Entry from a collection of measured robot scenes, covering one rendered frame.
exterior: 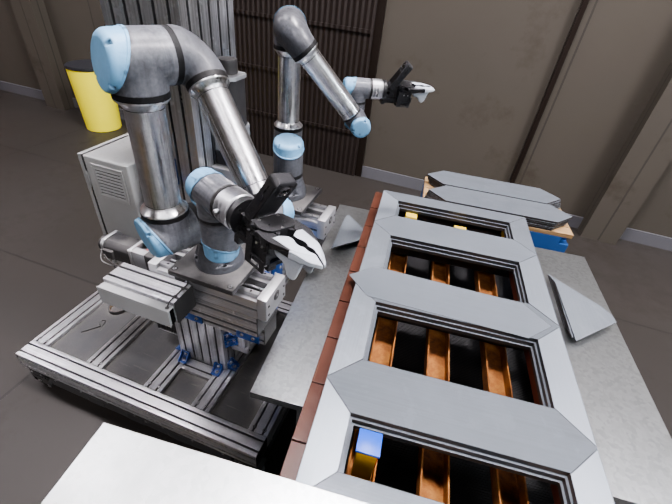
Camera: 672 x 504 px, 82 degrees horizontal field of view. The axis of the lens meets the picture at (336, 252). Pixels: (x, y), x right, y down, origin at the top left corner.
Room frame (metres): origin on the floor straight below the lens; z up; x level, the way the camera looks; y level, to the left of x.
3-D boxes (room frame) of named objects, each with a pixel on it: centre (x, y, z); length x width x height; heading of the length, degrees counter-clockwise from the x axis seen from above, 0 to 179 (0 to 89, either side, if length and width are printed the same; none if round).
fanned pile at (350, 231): (1.68, -0.07, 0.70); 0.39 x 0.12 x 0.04; 170
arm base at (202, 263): (0.93, 0.36, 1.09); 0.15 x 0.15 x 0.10
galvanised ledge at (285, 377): (1.33, 0.02, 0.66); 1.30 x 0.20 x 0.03; 170
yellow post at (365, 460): (0.48, -0.14, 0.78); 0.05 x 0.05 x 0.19; 80
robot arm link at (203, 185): (0.66, 0.25, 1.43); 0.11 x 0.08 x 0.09; 49
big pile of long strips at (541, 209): (2.02, -0.87, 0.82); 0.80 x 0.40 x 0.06; 80
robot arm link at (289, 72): (1.54, 0.25, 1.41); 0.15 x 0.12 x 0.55; 10
